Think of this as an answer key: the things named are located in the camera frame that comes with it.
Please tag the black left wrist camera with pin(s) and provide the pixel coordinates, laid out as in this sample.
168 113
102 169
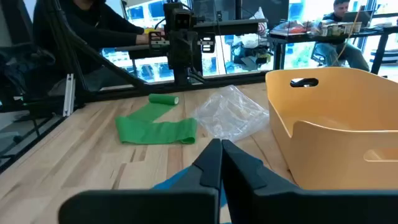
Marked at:
180 18

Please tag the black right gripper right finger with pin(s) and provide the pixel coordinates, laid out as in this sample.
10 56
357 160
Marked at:
280 205

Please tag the black office table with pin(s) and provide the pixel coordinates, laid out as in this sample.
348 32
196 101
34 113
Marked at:
311 37

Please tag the blue elastic bandage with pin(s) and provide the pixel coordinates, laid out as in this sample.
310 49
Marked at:
172 183

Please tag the person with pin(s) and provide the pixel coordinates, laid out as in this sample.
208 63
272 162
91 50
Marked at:
340 6
93 28

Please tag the black computer monitor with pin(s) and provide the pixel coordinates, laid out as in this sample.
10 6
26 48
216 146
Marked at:
248 7

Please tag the black office chair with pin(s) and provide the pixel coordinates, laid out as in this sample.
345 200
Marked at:
18 62

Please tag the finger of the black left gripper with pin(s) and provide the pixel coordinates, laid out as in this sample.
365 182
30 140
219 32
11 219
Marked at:
176 53
190 53

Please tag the clear plastic bag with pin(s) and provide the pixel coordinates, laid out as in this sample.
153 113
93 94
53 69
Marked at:
230 115

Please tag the silver aluminium bracket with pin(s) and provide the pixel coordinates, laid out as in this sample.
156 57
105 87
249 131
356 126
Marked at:
69 93

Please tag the black laptop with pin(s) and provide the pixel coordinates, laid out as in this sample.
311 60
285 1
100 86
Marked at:
357 17

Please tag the white plastic bag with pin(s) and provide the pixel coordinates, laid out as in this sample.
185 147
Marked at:
258 17

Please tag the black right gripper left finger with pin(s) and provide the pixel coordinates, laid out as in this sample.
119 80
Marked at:
199 199

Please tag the green elastic bandage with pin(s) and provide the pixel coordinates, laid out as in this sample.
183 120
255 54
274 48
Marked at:
155 130

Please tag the grey desk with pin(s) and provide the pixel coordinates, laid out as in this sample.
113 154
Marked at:
233 26

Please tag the yellow plastic bin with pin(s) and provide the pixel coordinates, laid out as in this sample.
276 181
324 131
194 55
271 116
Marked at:
335 143

